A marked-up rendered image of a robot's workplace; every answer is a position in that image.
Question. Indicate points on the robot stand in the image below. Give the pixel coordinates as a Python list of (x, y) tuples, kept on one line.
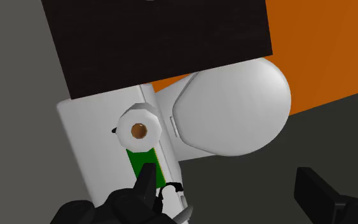
[(154, 43)]

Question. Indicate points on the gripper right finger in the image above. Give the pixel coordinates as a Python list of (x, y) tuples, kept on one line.
[(313, 189)]

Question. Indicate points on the white toilet paper roll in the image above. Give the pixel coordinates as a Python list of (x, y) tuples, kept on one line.
[(129, 141)]

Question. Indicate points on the green flat box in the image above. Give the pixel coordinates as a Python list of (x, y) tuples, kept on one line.
[(136, 159)]

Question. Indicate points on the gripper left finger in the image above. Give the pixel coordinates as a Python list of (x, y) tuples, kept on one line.
[(146, 186)]

